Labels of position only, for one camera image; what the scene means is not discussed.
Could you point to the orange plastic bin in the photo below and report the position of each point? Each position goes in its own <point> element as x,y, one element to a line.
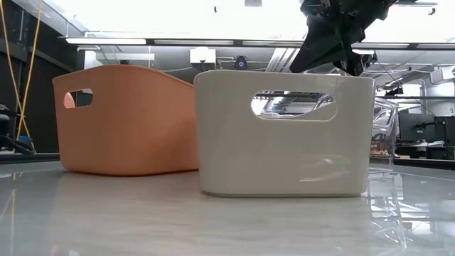
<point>135,131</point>

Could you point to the long ceiling light beam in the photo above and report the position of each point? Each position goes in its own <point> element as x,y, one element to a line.
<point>213,42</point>

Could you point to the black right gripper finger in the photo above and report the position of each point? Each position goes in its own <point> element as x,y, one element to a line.
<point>353,53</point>
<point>321,46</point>

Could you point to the white plastic bin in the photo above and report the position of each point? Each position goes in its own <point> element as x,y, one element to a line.
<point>284,156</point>

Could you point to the dark desk monitor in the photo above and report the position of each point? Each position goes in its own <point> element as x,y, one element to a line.
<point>446,131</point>
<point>416,128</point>

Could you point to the white ceiling box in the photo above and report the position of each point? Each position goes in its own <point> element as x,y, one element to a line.
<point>202,57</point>

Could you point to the clear plastic bin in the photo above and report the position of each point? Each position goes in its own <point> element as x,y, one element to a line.
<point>385,124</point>

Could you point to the round black ceiling camera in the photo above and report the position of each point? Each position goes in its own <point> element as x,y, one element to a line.
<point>241,63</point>

